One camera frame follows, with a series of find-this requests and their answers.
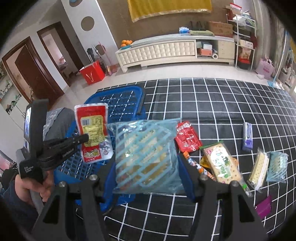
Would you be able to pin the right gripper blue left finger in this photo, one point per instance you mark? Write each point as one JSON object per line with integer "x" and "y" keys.
{"x": 111, "y": 199}

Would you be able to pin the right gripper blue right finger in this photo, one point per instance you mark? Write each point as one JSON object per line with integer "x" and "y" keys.
{"x": 190, "y": 178}

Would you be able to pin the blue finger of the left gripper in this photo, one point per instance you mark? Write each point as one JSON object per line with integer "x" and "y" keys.
{"x": 62, "y": 145}
{"x": 37, "y": 122}

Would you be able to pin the orange long snack packet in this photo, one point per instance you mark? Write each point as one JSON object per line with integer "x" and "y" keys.
{"x": 200, "y": 169}

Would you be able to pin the green scallion cracker pack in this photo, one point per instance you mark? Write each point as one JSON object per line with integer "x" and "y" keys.
{"x": 223, "y": 166}

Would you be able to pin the small red snack packet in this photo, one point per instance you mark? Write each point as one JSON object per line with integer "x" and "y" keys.
{"x": 187, "y": 139}

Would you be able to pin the light blue striped snack bag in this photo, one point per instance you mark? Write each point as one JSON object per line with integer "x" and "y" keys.
{"x": 146, "y": 159}

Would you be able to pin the red yellow snack packet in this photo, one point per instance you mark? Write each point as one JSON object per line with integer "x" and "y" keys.
{"x": 91, "y": 119}

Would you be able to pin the purple gum pack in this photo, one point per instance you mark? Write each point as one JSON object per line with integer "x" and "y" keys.
{"x": 247, "y": 139}

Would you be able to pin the clear wafer pack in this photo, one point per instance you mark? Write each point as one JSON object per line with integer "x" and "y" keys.
{"x": 258, "y": 174}

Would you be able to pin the magenta snack packet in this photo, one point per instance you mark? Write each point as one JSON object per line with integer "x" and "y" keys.
{"x": 263, "y": 209}

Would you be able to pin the person's left hand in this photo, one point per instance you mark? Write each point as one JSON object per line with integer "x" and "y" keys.
{"x": 25, "y": 185}

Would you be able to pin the brown wooden door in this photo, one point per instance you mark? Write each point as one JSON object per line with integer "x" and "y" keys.
{"x": 29, "y": 74}

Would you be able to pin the red paper bag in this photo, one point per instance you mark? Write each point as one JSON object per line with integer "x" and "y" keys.
{"x": 92, "y": 73}

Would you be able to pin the black white grid tablecloth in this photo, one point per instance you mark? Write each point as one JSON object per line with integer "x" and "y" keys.
{"x": 236, "y": 121}

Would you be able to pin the broom and dustpan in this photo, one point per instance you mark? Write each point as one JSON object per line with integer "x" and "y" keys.
{"x": 109, "y": 68}

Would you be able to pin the blue plastic basket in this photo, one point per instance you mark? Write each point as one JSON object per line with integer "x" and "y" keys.
{"x": 124, "y": 104}

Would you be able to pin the oranges on blue plate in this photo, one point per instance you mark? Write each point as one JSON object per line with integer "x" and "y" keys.
{"x": 126, "y": 44}

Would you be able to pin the cream tv cabinet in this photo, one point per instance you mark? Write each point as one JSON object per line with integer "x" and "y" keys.
{"x": 176, "y": 48}

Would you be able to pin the pink gift bag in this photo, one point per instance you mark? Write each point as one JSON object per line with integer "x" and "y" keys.
{"x": 265, "y": 67}

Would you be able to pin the green folded cloth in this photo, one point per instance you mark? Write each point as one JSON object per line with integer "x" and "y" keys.
{"x": 201, "y": 33}

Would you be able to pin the blue tissue box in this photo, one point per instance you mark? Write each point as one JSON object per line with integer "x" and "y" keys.
{"x": 184, "y": 30}

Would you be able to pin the cardboard box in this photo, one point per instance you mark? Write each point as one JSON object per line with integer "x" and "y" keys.
{"x": 221, "y": 29}

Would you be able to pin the white metal shelf rack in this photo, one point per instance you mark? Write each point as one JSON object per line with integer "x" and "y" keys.
{"x": 244, "y": 35}

